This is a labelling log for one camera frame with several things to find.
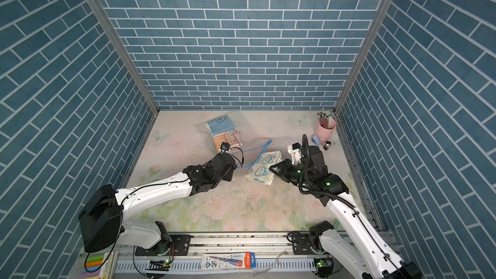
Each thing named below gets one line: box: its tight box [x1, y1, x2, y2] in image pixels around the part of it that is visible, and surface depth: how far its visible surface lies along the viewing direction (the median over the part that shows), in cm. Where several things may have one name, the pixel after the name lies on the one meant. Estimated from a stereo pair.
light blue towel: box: [204, 113, 235, 137], surface depth 111 cm
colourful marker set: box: [80, 250, 119, 279], surface depth 69 cm
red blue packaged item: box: [200, 251, 257, 270], surface depth 71 cm
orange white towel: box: [212, 131, 243, 153], surface depth 104 cm
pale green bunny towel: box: [244, 150, 283, 186], surface depth 75 cm
